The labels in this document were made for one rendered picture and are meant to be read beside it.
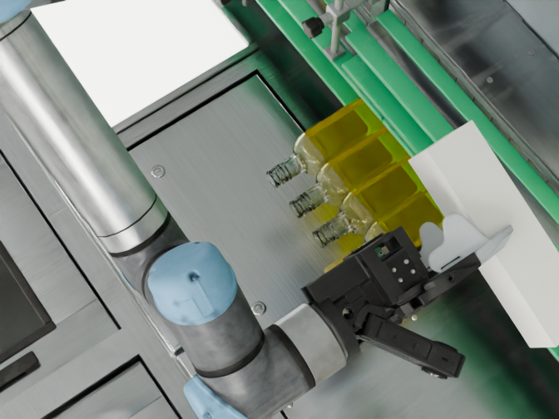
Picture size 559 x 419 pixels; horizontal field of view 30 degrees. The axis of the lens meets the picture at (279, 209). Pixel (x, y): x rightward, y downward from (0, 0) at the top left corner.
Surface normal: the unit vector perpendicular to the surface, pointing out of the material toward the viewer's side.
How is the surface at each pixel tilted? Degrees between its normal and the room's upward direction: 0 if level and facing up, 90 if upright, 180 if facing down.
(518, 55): 90
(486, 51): 90
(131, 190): 112
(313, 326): 90
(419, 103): 90
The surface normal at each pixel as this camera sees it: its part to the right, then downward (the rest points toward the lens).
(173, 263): -0.40, -0.81
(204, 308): 0.22, 0.34
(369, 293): 0.19, -0.13
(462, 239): 0.00, 0.00
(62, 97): 0.66, 0.04
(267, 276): 0.00, -0.40
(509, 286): -0.81, 0.53
